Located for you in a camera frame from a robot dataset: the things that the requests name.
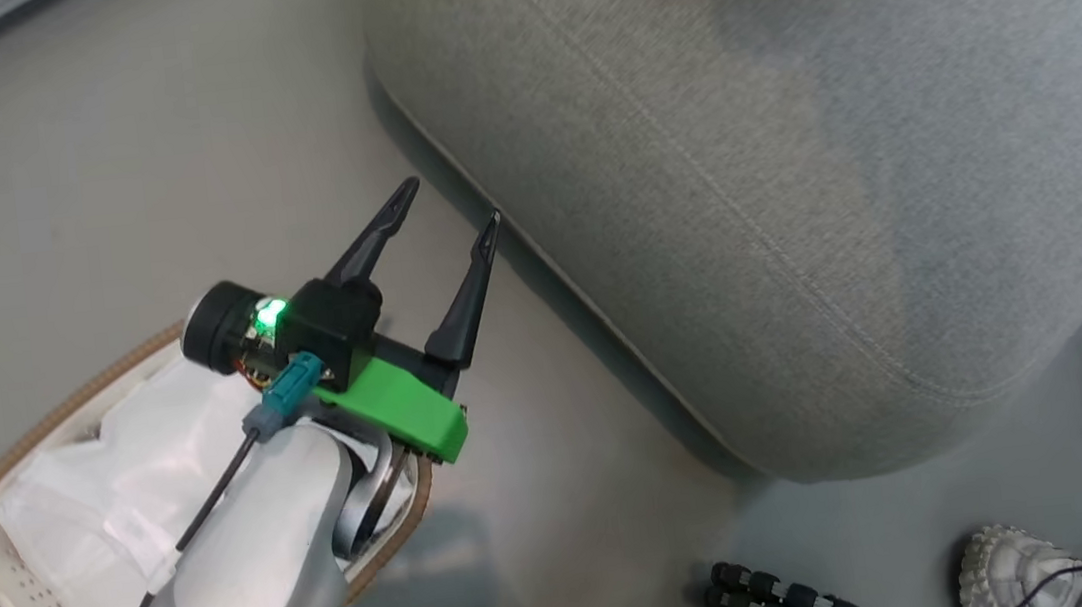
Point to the grey fabric sofa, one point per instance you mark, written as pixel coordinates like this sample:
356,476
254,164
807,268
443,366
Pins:
789,177

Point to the white laundry basket wicker rim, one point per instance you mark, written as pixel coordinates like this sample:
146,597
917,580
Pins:
1,571

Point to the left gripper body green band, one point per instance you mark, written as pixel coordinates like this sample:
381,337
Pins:
401,409

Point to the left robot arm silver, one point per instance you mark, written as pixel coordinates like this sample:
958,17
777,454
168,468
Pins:
257,565

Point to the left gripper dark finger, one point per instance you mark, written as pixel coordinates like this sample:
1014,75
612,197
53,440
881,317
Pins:
374,241
471,291

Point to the white basket liner cloth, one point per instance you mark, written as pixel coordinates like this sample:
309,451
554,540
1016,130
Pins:
108,490

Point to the grey white sneaker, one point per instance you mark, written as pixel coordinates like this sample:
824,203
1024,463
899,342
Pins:
1042,573

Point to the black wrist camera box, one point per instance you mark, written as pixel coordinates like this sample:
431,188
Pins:
337,320

